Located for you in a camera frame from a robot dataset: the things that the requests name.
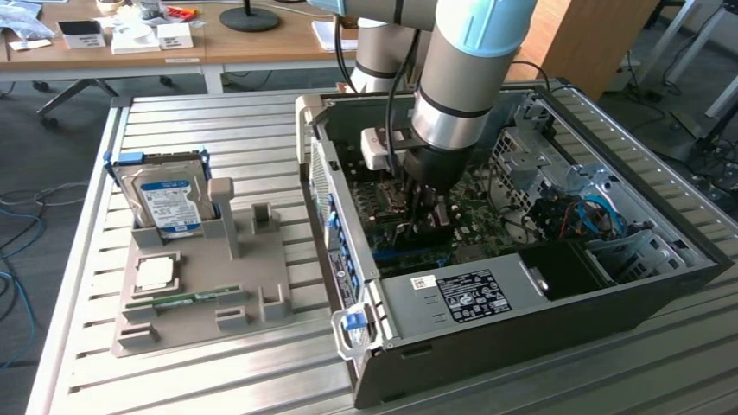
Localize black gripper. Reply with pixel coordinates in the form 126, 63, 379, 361
402, 144, 471, 200

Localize graphics card with black shroud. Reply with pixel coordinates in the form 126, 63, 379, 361
374, 207, 456, 259

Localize CPU socket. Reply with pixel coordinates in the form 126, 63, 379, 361
375, 177, 414, 214

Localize green motherboard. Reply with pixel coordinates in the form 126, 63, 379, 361
344, 155, 521, 278

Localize silver drive cage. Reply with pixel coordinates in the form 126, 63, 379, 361
489, 124, 583, 208

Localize silver power supply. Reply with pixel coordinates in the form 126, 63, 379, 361
368, 252, 549, 347

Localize stack of papers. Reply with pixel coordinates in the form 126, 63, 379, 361
310, 19, 362, 53

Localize silver disk bay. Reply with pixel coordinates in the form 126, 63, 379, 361
581, 227, 702, 286

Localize black PC case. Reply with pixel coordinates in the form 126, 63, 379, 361
294, 84, 734, 410

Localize black lamp base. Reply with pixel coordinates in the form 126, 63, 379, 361
218, 0, 283, 34

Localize hard disk with blue label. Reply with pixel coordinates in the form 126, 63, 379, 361
108, 155, 219, 239

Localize small white box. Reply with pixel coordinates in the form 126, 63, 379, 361
156, 22, 192, 51

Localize silver CPU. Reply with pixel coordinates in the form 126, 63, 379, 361
132, 259, 178, 293

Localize green RAM stick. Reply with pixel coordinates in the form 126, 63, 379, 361
124, 284, 242, 310

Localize grey parts rack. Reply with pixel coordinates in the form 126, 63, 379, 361
108, 176, 296, 359

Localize orange object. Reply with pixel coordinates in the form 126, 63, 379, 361
166, 4, 202, 22

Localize white box with round holder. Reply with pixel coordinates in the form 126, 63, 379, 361
108, 23, 162, 55

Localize black chair base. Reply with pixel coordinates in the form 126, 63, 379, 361
33, 77, 178, 129

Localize white box with black top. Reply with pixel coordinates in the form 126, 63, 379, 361
56, 19, 107, 49

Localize wooden desk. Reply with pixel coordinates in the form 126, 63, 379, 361
0, 0, 521, 83

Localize white paper tag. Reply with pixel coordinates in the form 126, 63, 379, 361
7, 38, 53, 52

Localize clear plastic bag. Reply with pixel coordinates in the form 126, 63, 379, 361
0, 2, 56, 40

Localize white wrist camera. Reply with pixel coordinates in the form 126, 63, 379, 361
360, 127, 416, 170

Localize dark robot cable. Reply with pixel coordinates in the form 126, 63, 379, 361
332, 16, 420, 174

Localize black cable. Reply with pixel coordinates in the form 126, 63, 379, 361
506, 60, 573, 94

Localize blue wire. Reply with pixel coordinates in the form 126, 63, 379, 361
575, 194, 629, 239

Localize white table frame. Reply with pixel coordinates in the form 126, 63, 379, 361
633, 0, 738, 118

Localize blue disk carrier bracket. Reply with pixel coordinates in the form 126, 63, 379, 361
100, 146, 212, 191

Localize grey floor cable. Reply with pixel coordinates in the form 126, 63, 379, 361
0, 180, 89, 208

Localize blue floor cable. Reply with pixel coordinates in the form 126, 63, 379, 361
0, 207, 45, 371

